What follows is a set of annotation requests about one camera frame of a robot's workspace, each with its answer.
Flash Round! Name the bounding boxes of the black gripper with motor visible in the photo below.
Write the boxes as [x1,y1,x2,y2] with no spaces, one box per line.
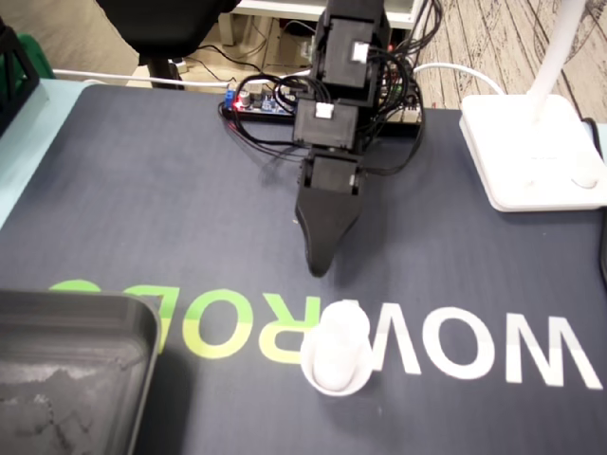
[294,154,367,279]

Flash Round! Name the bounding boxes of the white plastic flanged tube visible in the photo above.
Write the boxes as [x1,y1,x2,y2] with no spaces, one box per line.
[301,300,374,397]

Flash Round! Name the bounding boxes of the blue circuit board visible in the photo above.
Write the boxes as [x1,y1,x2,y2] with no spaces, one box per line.
[222,87,300,118]

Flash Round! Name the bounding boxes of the dark grey printed desk mat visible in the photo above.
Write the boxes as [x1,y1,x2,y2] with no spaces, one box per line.
[0,83,607,455]

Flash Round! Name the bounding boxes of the white desk lamp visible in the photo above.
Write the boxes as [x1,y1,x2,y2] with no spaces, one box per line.
[458,0,607,213]

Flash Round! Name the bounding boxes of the black office chair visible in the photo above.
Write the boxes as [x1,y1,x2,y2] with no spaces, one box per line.
[97,0,243,91]

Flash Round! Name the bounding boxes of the black plastic tray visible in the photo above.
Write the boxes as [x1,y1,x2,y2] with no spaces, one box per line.
[0,289,161,455]

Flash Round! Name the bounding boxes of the black gripper servo cable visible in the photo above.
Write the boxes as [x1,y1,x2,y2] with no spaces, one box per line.
[362,106,426,176]

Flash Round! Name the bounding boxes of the thin black board wires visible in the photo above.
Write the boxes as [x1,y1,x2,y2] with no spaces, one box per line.
[228,112,309,156]

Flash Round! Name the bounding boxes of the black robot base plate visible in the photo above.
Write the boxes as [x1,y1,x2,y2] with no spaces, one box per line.
[220,101,424,139]

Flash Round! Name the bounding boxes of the black cable bundle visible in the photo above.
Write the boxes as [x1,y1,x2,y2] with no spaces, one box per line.
[378,0,445,119]

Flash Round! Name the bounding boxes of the white power cable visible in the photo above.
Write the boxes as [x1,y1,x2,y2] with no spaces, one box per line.
[51,63,506,96]

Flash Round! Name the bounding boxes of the black truss frame stand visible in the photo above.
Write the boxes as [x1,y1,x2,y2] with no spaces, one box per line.
[0,16,40,137]

